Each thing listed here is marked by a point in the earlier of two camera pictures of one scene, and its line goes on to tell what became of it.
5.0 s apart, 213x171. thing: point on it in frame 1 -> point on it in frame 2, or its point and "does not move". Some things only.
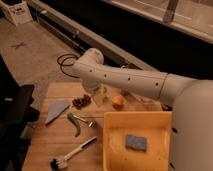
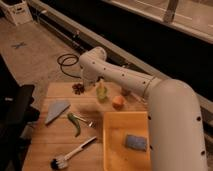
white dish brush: x=57 y=163 does not move
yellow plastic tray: x=156 y=126 does not move
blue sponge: x=136 y=142 does not move
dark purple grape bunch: x=80 y=102 -> x=78 y=88
